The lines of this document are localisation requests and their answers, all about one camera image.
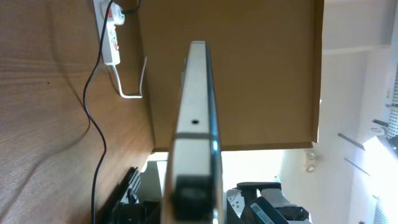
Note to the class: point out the black Samsung flip phone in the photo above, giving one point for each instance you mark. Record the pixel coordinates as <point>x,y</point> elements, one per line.
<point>193,191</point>

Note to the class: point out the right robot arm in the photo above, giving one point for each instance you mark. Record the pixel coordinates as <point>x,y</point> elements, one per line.
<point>263,203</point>

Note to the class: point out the white USB charger adapter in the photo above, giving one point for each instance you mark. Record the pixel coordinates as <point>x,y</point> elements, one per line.
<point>115,15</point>

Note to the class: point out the brown wooden side panel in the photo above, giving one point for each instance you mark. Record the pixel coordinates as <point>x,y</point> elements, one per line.
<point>266,58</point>

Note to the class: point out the white power strip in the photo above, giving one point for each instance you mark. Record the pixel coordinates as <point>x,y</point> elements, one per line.
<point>110,48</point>

